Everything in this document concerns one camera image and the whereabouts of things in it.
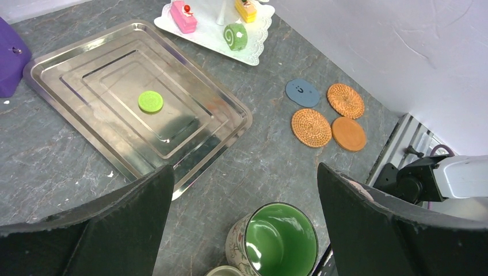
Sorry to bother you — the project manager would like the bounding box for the green swirl roll cake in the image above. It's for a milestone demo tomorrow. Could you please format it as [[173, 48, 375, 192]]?
[[223, 23, 248, 51]]

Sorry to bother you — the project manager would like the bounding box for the blue smiley coaster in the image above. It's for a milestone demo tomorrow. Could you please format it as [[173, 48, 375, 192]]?
[[285, 78, 321, 108]]

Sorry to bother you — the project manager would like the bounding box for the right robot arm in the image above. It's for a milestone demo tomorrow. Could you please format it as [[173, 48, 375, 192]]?
[[373, 155, 487, 204]]

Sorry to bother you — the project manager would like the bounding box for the purple metronome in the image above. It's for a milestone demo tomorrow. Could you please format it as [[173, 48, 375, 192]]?
[[1, 18, 32, 98]]

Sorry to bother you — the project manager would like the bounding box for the pink cake piece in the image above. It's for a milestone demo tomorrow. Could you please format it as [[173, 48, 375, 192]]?
[[170, 1, 198, 34]]

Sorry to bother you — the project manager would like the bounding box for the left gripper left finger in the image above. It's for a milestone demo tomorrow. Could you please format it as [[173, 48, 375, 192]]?
[[1, 166, 175, 275]]

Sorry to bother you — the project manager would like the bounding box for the woven brown coaster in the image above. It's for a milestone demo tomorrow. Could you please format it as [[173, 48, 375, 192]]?
[[291, 108, 332, 148]]

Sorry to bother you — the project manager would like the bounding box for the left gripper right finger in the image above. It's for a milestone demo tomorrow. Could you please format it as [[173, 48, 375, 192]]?
[[317, 163, 487, 275]]

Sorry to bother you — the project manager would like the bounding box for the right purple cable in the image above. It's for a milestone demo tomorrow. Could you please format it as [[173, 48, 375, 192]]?
[[430, 144, 456, 158]]

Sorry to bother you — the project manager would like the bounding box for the white cable duct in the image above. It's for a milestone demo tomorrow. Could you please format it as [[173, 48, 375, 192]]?
[[366, 113, 446, 186]]

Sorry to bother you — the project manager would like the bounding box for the green interior mushroom mug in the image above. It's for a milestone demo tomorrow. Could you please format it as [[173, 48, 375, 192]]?
[[225, 202, 319, 276]]

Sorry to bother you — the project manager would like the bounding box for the orange round coaster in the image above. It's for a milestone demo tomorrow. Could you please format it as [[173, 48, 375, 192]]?
[[331, 117, 367, 152]]

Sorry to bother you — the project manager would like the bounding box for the woven coaster far right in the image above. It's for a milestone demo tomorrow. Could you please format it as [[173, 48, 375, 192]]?
[[326, 83, 365, 119]]

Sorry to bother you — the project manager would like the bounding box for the steel serving tray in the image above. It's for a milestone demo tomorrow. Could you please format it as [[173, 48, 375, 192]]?
[[23, 20, 252, 198]]

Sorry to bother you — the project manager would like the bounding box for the yellow rectangular cake bar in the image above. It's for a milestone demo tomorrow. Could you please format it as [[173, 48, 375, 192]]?
[[234, 0, 257, 23]]

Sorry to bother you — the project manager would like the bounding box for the green macaron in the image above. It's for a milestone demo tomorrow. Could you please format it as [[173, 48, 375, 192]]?
[[138, 90, 164, 113]]

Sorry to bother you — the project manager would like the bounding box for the small grey-green mug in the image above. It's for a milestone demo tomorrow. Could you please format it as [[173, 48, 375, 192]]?
[[205, 265, 243, 276]]

